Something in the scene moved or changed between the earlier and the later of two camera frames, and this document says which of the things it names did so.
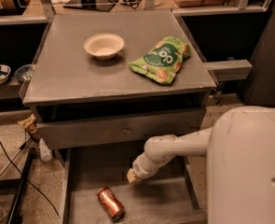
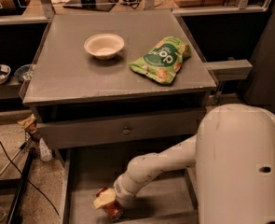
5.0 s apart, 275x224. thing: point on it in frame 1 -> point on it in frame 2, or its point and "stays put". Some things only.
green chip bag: [162, 62] stays put
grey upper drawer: [116, 131] stays put
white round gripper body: [139, 170] -> [120, 187]
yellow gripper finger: [130, 175] -> [107, 196]
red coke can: [110, 203] stays put
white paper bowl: [104, 46] stays put
